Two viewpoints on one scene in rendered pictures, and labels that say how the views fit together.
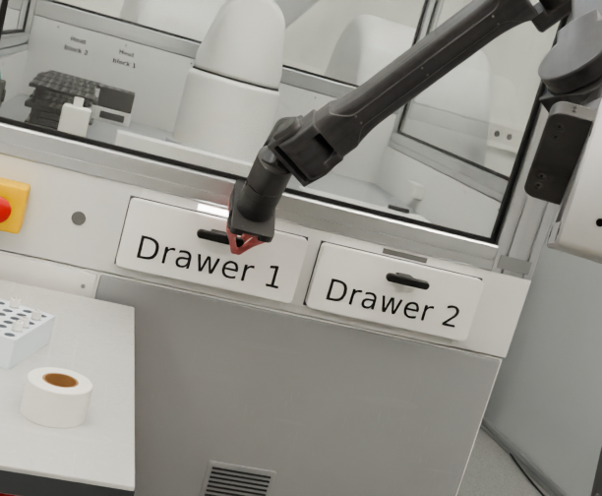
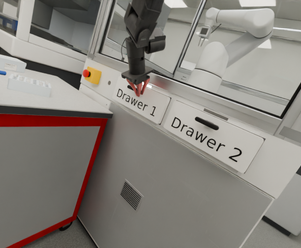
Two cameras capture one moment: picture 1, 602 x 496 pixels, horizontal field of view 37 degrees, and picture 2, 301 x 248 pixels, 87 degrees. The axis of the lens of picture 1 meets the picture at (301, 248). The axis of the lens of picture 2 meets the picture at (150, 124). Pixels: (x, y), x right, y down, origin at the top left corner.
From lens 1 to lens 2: 112 cm
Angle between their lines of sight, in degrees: 45
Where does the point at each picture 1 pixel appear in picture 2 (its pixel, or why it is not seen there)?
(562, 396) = not seen: outside the picture
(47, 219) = (103, 82)
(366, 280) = (190, 121)
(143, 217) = (120, 81)
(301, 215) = (169, 87)
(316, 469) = (158, 204)
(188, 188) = not seen: hidden behind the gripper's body
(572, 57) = not seen: outside the picture
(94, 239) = (111, 90)
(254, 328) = (146, 132)
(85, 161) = (113, 64)
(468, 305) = (249, 151)
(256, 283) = (147, 112)
